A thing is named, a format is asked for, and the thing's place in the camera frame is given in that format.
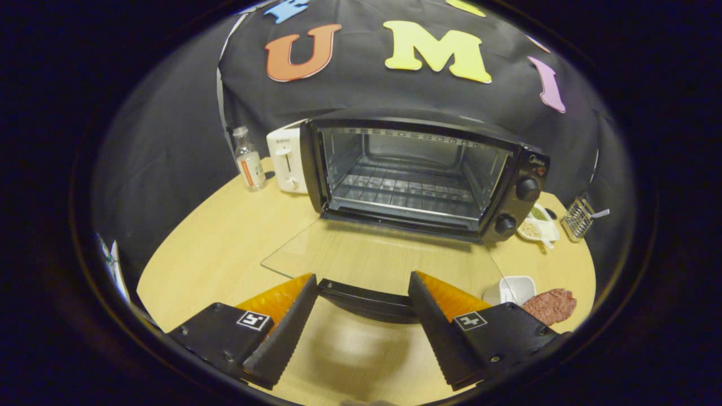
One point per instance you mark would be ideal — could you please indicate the white toaster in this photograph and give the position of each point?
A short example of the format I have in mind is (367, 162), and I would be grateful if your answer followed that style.
(282, 149)

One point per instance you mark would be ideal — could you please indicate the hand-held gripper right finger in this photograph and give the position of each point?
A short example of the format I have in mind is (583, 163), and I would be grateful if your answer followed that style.
(443, 338)

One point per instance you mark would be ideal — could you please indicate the small white tray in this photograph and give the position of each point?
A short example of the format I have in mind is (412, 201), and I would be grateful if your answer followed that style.
(516, 288)

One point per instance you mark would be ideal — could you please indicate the clear bottle orange label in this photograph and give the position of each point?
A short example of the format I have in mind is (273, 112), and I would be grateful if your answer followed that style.
(249, 166)

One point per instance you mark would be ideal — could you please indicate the white divided dish of beans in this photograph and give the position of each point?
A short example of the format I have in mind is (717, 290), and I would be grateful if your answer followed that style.
(530, 230)

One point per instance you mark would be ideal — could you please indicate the red raw meat steak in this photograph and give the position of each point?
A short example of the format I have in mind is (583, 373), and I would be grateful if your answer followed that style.
(550, 306)

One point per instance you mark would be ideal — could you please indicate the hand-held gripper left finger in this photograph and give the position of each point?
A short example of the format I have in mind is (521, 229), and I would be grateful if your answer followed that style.
(282, 341)

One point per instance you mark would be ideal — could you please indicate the black toaster oven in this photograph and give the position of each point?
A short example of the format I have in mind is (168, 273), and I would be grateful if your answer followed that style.
(522, 163)

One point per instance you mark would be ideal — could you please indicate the black backdrop cloth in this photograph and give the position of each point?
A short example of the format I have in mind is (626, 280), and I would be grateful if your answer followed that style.
(361, 93)

